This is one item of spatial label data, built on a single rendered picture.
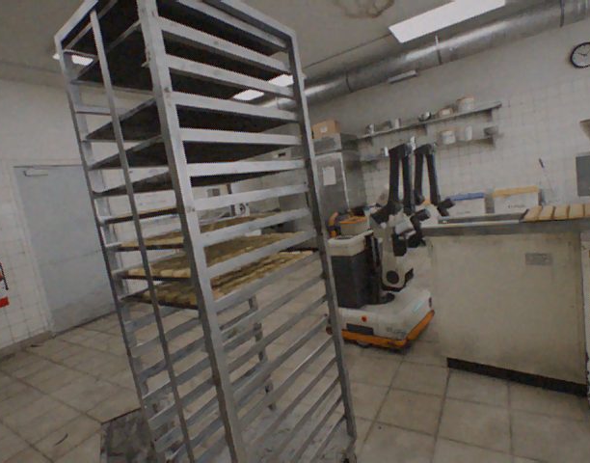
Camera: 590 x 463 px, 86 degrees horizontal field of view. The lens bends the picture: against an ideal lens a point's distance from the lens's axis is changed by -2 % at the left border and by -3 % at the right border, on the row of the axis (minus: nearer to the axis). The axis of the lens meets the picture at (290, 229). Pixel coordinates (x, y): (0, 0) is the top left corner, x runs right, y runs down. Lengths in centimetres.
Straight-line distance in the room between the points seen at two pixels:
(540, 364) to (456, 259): 66
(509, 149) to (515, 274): 416
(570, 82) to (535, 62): 53
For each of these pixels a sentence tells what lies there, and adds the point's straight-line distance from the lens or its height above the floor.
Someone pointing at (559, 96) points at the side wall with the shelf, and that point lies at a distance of 611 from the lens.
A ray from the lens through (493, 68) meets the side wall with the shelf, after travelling 616.
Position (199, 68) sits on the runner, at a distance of 100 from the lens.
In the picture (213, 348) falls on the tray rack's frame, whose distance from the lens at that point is 88.
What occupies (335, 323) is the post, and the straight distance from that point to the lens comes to 139.
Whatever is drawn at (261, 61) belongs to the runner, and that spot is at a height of 167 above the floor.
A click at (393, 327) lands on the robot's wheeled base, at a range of 238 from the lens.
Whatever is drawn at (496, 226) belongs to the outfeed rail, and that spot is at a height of 88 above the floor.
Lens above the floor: 123
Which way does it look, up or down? 7 degrees down
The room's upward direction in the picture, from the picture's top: 9 degrees counter-clockwise
